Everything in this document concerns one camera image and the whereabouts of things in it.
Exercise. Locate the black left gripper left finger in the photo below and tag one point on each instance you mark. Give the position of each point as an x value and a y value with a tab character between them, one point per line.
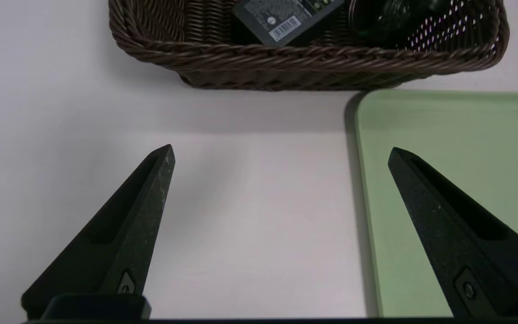
137	225

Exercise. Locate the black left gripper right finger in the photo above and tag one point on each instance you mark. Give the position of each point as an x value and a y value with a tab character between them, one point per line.
466	252

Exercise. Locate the black square bottle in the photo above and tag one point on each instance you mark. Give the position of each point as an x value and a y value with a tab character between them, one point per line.
281	20

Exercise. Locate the dark brown wicker basket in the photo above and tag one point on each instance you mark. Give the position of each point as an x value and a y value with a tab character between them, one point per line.
286	67

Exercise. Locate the glass cup black holder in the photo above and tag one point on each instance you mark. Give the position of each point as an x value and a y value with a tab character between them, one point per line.
385	18

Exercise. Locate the light green plastic tray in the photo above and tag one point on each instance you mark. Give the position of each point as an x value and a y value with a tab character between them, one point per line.
466	144

